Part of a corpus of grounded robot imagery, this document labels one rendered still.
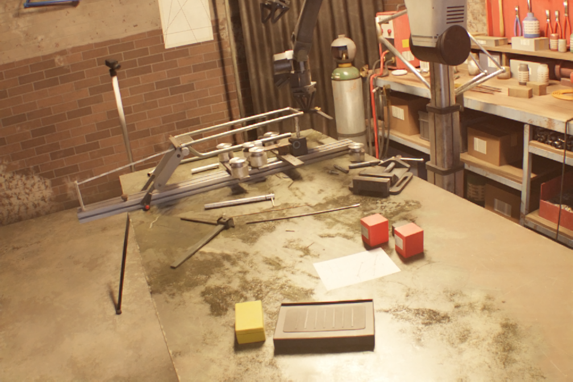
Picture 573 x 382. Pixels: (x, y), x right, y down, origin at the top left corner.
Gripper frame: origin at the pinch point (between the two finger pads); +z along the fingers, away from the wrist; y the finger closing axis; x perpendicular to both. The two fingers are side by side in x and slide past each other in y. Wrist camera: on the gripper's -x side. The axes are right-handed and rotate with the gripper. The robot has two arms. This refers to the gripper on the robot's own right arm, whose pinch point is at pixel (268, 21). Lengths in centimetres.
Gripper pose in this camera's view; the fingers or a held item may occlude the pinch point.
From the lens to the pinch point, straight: 178.2
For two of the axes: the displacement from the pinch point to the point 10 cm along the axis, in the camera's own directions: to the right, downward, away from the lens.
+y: 4.1, 2.4, -8.8
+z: -3.5, 9.3, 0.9
